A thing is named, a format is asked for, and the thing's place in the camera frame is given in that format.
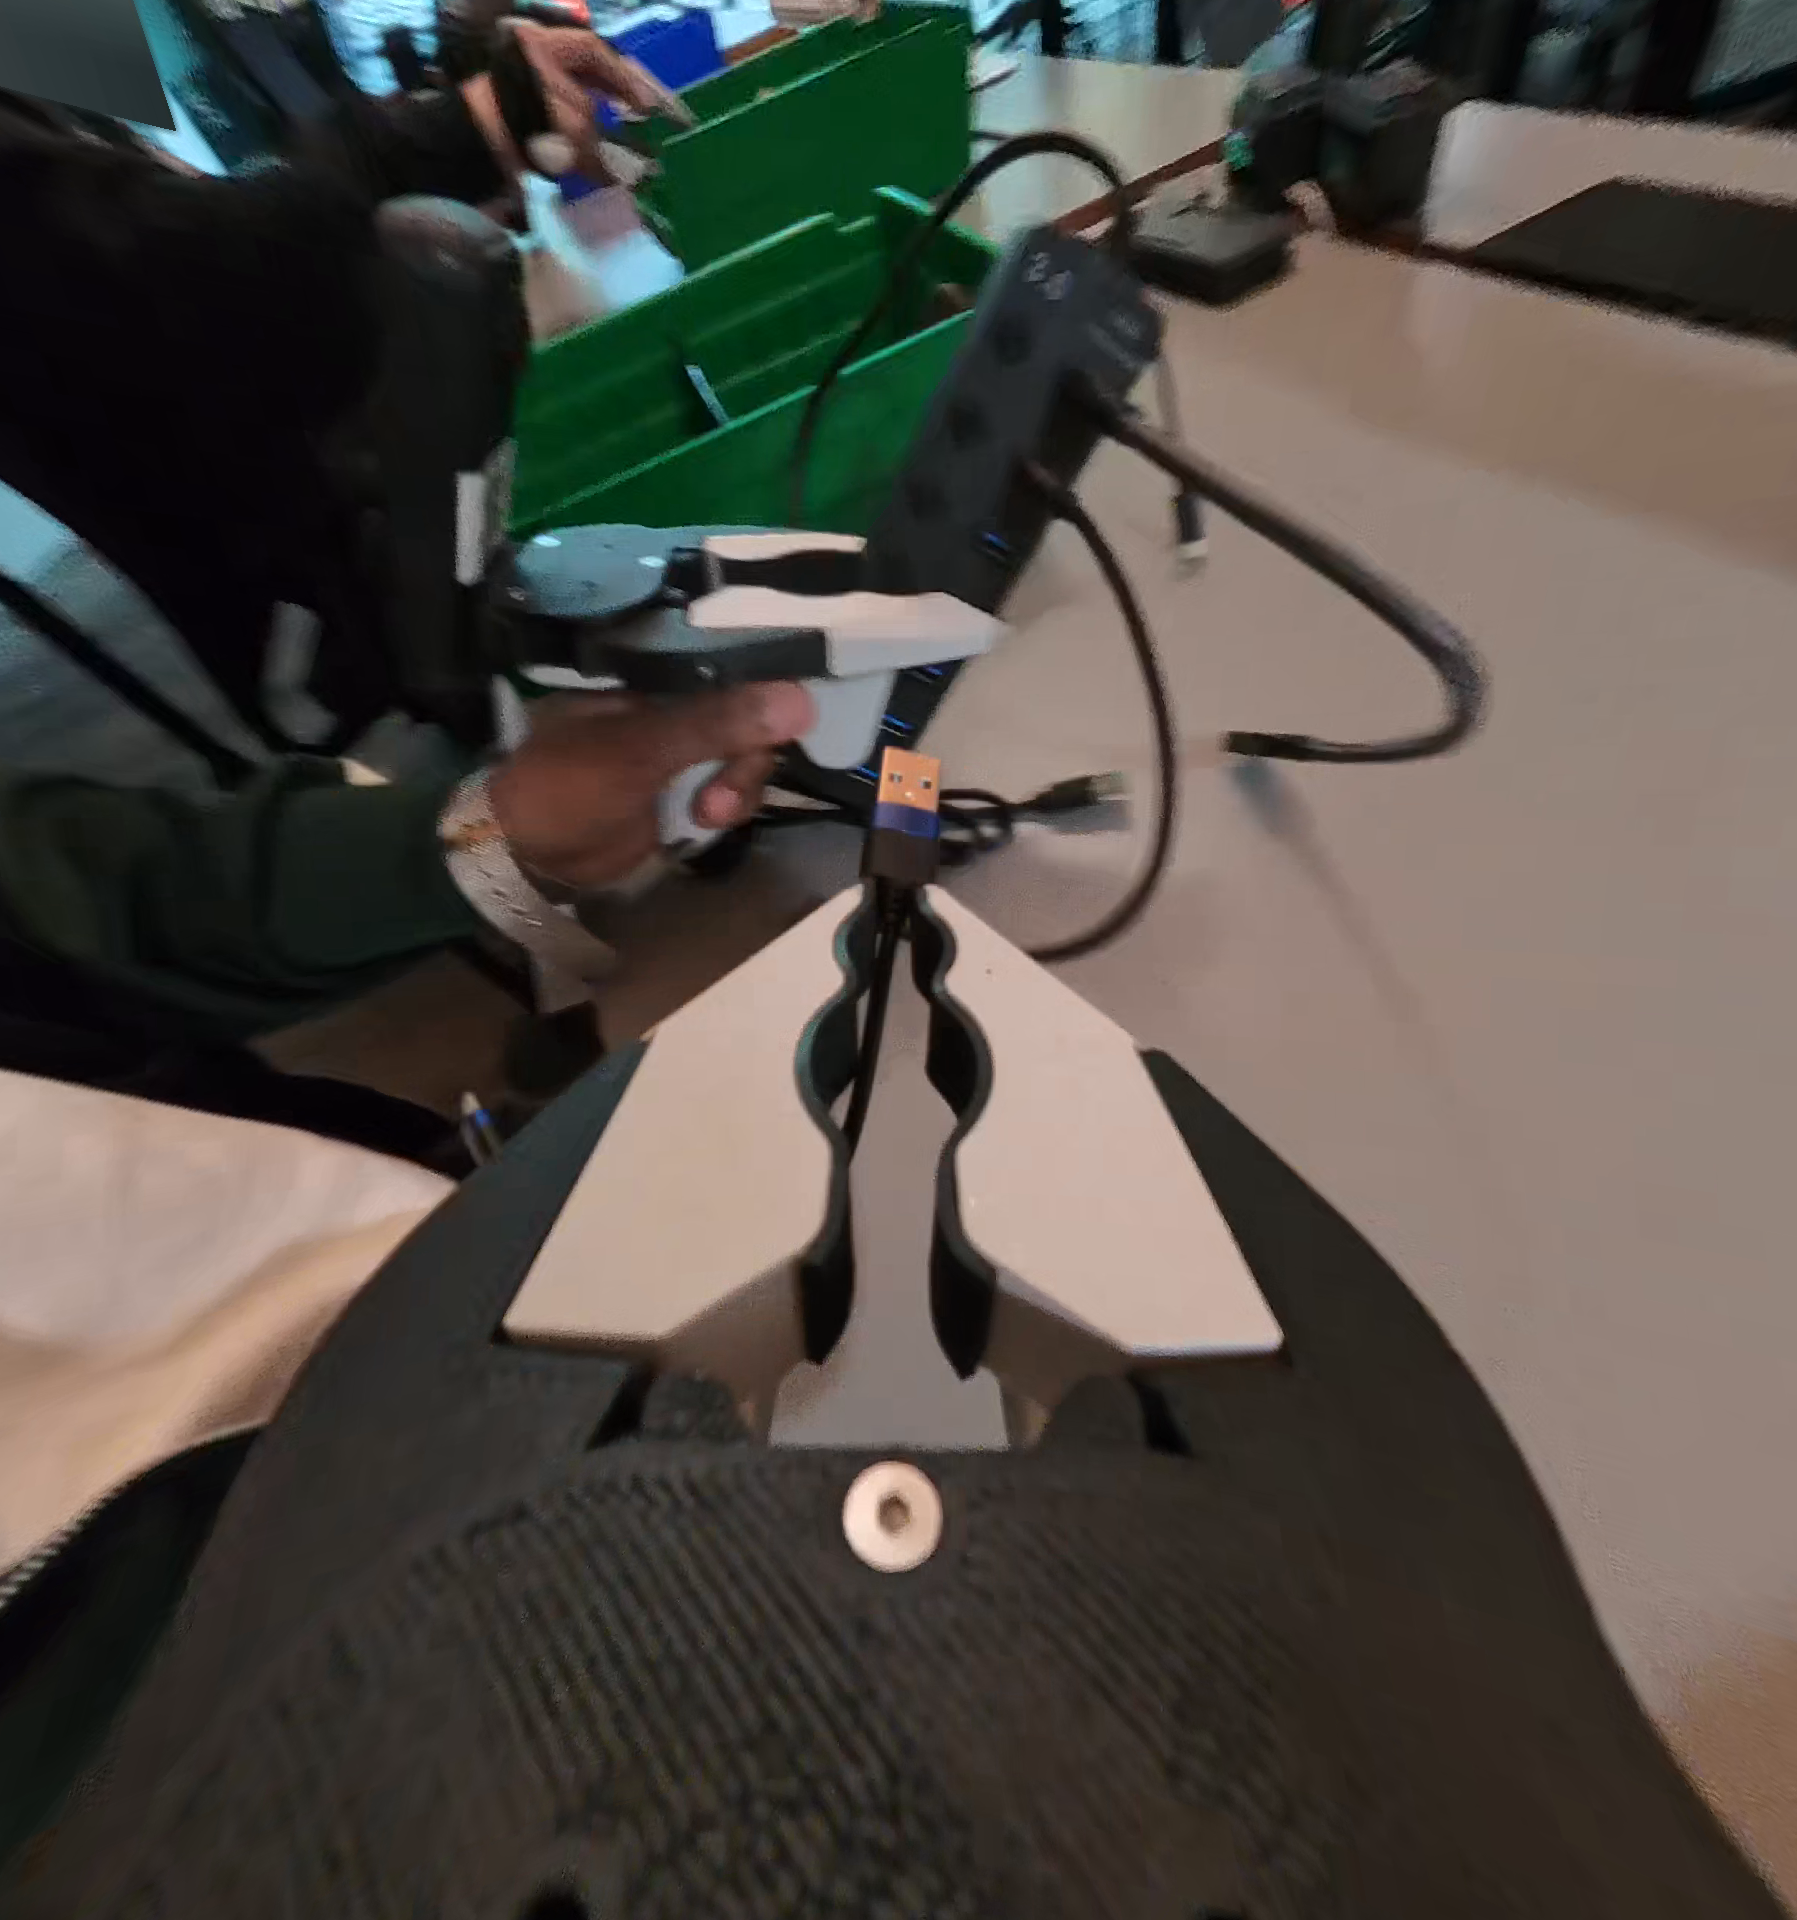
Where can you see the black flat device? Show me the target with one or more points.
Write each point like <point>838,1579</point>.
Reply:
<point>1214,248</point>

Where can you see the blue plastic bin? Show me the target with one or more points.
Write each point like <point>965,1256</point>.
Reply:
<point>674,52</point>

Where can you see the person's left forearm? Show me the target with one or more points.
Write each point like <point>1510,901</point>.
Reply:
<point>162,872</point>

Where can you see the green plastic bin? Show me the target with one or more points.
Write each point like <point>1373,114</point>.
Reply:
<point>749,345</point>

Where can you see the beige garment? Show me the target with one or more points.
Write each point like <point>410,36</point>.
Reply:
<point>118,1275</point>

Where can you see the person's left hand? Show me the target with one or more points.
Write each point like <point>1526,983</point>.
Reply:
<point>598,794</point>

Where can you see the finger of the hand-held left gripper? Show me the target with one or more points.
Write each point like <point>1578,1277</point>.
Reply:
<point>897,630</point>
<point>778,548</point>

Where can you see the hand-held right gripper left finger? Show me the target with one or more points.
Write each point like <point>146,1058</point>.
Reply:
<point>674,1185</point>

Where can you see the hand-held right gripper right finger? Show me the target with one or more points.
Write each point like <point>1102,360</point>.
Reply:
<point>1108,1200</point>

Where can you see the black USB hub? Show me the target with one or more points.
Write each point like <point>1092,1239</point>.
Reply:
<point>1019,392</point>

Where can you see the black camera charger case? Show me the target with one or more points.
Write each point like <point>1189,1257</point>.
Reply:
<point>1281,143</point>
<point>1387,143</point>

